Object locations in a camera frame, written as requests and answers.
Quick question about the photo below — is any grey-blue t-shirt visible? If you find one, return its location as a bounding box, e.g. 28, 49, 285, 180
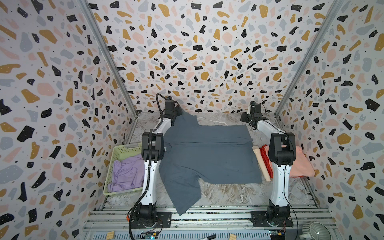
159, 112, 262, 215

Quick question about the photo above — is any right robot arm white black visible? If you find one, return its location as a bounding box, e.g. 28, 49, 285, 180
241, 101, 297, 228

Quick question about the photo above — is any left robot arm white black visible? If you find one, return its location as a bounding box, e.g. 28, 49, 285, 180
137, 94, 182, 224

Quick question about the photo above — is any folded red t-shirt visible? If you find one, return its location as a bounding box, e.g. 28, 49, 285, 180
260, 145, 274, 179

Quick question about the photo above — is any folded beige t-shirt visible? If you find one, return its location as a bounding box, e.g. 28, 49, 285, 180
253, 146, 271, 182

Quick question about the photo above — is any light green plastic basket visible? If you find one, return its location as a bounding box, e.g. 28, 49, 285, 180
103, 143, 145, 196

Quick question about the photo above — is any folded pink t-shirt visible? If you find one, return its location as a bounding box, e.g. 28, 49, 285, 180
265, 144, 316, 178

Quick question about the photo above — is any lilac t-shirt in basket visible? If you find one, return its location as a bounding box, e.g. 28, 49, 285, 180
108, 154, 145, 193

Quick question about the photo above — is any left circuit board green LED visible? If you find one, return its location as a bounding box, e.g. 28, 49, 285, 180
138, 231, 159, 240

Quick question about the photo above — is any right wooden block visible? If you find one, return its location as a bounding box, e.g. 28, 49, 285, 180
229, 234, 237, 240

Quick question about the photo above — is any wooden block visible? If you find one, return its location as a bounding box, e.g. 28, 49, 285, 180
106, 231, 115, 240
229, 234, 237, 240

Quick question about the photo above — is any black marker pen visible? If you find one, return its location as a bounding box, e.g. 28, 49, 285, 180
199, 234, 217, 240

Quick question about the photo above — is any left wooden block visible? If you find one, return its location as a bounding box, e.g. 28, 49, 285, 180
106, 231, 115, 240

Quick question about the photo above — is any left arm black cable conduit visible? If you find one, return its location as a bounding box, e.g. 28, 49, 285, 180
127, 92, 172, 240

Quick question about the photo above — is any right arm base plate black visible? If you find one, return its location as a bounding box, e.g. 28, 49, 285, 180
251, 211, 294, 228

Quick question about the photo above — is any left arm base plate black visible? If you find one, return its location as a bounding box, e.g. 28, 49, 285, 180
127, 212, 172, 230

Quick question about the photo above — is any right circuit board with wires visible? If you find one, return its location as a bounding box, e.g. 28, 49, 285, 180
269, 230, 286, 240

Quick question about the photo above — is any aluminium rail frame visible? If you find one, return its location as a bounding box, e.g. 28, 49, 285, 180
83, 205, 342, 240

